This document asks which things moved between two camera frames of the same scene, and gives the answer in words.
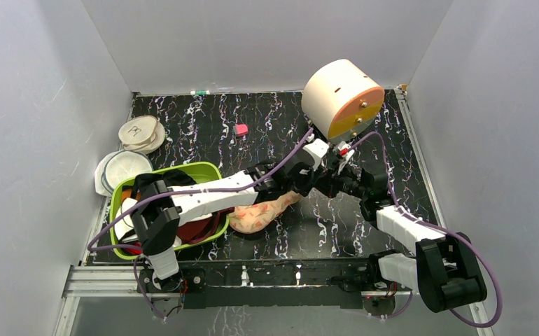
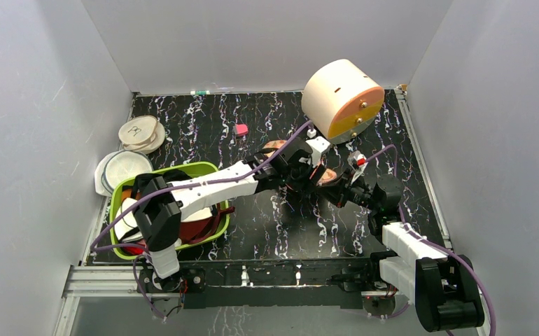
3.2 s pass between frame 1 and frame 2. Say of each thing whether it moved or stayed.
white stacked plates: stayed
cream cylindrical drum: stayed
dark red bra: stayed
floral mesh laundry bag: moved
